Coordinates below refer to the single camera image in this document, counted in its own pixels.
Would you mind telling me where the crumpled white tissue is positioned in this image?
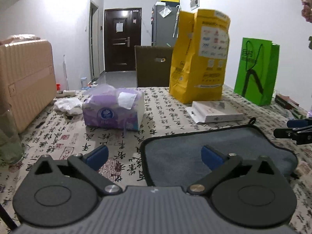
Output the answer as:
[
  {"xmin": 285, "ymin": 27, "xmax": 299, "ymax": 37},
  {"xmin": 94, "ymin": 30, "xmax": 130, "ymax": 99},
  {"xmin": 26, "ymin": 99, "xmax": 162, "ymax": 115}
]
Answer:
[{"xmin": 54, "ymin": 98, "xmax": 82, "ymax": 116}]

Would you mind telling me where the yellow paper bag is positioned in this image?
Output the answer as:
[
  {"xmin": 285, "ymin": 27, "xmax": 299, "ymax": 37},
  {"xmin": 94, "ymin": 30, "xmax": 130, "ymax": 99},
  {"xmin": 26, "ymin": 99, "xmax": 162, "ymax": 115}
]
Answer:
[{"xmin": 169, "ymin": 10, "xmax": 230, "ymax": 104}]

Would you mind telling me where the dark flat box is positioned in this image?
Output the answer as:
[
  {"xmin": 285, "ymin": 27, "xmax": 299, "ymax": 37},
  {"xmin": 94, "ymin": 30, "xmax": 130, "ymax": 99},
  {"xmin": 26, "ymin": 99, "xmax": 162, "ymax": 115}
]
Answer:
[{"xmin": 274, "ymin": 94, "xmax": 307, "ymax": 119}]

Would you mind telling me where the pink hard-shell suitcase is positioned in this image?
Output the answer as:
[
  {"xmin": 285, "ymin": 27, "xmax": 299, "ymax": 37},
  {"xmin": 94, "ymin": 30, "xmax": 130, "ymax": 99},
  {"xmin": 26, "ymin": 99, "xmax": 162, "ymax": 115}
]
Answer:
[{"xmin": 1, "ymin": 40, "xmax": 57, "ymax": 133}]

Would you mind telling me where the purple and grey towel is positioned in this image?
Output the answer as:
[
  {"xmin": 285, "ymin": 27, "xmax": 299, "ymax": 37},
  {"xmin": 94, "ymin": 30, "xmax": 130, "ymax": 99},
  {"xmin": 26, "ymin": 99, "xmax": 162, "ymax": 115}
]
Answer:
[{"xmin": 140, "ymin": 118, "xmax": 298, "ymax": 188}]

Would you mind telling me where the brown storage box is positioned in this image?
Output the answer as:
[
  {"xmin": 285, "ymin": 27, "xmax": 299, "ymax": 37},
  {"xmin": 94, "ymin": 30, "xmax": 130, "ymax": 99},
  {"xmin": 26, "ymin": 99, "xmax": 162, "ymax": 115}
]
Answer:
[{"xmin": 135, "ymin": 45, "xmax": 173, "ymax": 87}]

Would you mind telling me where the calligraphy print tablecloth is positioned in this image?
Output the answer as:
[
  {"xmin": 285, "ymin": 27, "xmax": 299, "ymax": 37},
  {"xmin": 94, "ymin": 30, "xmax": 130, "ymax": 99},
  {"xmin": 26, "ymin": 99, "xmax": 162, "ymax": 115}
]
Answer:
[{"xmin": 1, "ymin": 87, "xmax": 311, "ymax": 233}]

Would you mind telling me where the dark brown entrance door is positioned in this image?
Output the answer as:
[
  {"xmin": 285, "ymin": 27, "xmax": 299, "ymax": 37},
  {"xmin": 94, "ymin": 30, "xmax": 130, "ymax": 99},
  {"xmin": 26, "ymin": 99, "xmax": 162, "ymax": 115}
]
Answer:
[{"xmin": 104, "ymin": 8, "xmax": 142, "ymax": 72}]

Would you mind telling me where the grey refrigerator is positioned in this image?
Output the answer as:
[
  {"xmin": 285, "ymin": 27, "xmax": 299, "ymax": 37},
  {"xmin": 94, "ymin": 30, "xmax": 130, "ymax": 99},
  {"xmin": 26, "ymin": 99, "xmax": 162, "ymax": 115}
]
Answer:
[{"xmin": 151, "ymin": 1, "xmax": 180, "ymax": 47}]

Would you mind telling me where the white book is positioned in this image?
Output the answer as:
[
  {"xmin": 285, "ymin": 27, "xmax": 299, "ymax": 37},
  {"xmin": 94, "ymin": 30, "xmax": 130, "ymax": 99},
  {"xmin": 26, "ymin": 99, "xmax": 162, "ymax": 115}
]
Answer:
[{"xmin": 185, "ymin": 101, "xmax": 244, "ymax": 124}]

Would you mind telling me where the purple tissue pack left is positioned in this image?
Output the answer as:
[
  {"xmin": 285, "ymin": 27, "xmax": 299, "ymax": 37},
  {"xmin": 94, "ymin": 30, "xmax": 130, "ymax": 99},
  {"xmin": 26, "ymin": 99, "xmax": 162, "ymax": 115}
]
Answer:
[{"xmin": 82, "ymin": 84, "xmax": 145, "ymax": 131}]

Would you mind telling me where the clear glass cup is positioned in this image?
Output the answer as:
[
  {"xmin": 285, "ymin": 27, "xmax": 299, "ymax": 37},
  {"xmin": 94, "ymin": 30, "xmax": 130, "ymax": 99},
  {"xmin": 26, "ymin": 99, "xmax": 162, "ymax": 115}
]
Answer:
[{"xmin": 1, "ymin": 103, "xmax": 24, "ymax": 165}]

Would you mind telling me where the green paper shopping bag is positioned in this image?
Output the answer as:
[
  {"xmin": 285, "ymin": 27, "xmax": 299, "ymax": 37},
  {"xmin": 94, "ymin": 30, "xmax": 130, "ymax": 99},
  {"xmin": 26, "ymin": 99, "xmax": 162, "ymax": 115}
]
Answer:
[{"xmin": 234, "ymin": 37, "xmax": 280, "ymax": 106}]

